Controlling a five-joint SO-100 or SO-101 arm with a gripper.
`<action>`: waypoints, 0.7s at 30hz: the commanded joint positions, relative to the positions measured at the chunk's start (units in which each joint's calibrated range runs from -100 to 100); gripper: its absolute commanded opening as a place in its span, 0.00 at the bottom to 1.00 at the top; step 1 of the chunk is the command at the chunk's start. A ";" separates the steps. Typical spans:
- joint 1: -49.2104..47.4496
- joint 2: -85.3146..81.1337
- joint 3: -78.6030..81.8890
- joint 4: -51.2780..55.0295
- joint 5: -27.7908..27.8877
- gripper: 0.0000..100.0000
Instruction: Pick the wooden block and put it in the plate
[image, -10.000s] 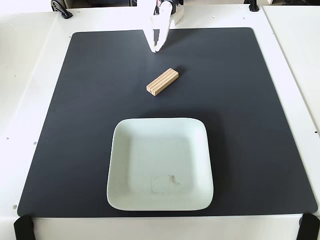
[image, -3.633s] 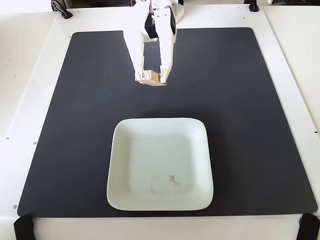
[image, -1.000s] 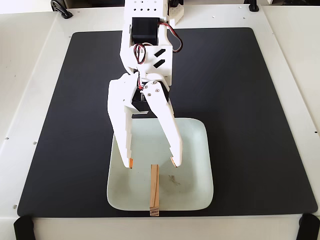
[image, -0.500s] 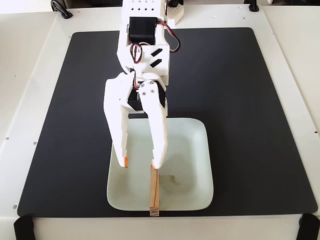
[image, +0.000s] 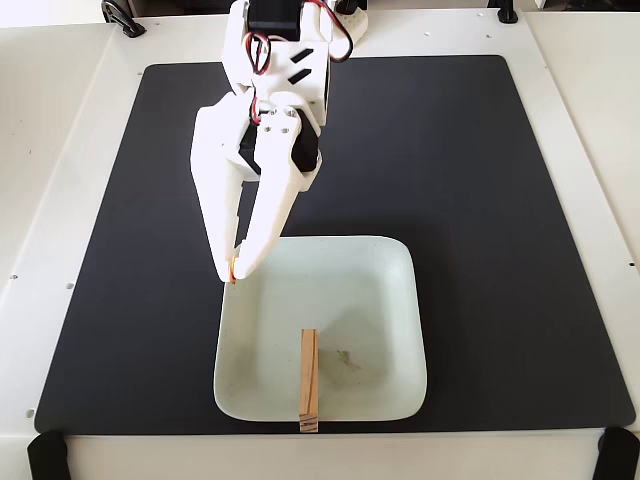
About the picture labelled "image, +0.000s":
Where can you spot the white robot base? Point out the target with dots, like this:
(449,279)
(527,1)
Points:
(357,27)

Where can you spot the black table mat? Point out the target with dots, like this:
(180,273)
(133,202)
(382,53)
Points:
(150,300)

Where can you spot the grooved wooden block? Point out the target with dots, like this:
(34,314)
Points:
(309,380)

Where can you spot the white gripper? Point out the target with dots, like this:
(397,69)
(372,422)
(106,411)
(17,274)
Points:
(274,165)

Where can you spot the pale green square plate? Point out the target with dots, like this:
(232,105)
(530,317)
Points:
(370,310)

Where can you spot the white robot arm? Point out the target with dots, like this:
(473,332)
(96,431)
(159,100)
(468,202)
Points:
(275,15)

